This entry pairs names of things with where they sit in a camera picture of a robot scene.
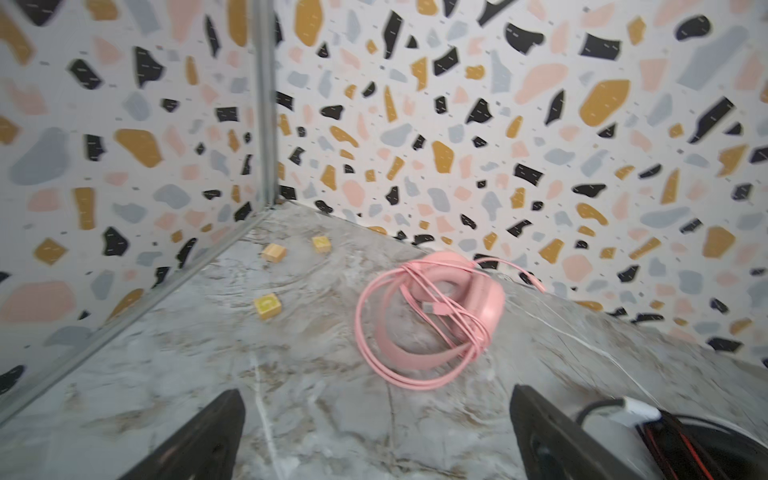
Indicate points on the wooden letter block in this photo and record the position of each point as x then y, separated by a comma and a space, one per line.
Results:
274, 253
268, 306
322, 244

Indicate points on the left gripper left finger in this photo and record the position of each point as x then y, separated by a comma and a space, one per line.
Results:
204, 448

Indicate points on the white black headphones with cable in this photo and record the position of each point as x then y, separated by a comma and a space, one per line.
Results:
686, 446

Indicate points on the pink headphones with cable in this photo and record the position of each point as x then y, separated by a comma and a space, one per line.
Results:
453, 296

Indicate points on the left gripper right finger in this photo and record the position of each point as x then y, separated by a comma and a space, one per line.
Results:
552, 446

